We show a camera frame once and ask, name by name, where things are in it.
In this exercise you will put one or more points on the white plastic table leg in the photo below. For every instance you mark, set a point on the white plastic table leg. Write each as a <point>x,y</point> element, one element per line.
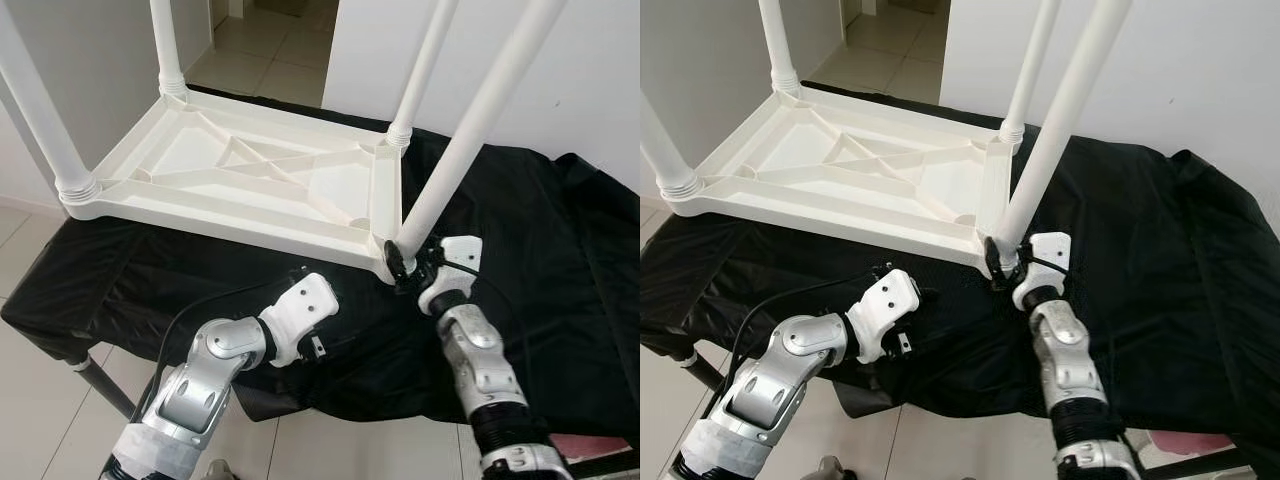
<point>425,65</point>
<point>1070,110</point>
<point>665,160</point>
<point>40,110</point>
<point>778,40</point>
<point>490,110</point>
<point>1032,60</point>
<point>167,40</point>

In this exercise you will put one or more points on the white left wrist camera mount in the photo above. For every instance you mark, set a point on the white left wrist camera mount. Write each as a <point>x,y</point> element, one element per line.
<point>885,305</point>
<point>300,310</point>

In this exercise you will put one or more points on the black metal bar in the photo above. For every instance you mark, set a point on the black metal bar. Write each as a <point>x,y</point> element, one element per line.
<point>1220,465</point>
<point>610,465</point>

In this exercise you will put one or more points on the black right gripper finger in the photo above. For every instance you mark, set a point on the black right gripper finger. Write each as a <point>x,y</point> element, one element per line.
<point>396,260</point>
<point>994,258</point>

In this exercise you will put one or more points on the grey robot foot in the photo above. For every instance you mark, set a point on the grey robot foot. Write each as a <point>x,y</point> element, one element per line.
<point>830,470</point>
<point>220,471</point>

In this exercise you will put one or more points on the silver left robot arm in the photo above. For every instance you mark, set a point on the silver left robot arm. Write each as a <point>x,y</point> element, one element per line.
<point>200,390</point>
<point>780,385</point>

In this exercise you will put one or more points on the pink stool seat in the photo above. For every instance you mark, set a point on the pink stool seat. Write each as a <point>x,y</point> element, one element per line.
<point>1190,442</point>
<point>585,444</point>

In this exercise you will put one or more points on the white plastic table top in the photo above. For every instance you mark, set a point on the white plastic table top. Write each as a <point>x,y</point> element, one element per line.
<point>200,150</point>
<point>800,145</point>

